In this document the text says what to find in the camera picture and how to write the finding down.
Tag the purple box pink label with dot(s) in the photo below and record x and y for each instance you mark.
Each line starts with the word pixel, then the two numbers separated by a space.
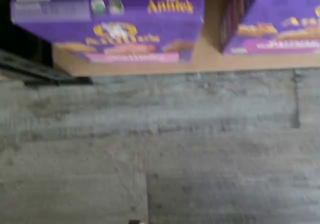
pixel 125 22

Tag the brown shelf board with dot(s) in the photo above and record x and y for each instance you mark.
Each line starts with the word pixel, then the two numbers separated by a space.
pixel 210 59

